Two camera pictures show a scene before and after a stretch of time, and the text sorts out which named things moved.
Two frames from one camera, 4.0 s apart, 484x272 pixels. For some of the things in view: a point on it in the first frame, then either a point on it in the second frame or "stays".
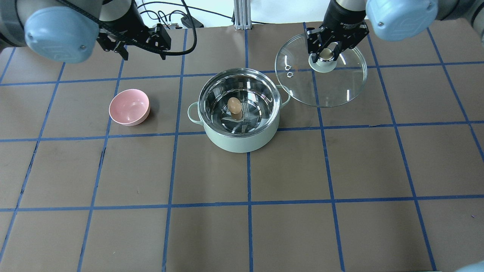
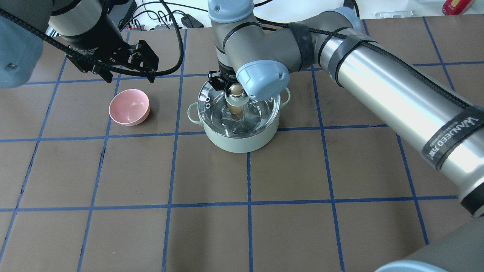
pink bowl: x=129 y=107 stays
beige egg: x=234 y=105 stays
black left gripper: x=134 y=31 to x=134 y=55
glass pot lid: x=328 y=82 to x=238 y=115
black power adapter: x=186 y=21 stays
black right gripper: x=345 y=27 to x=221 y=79
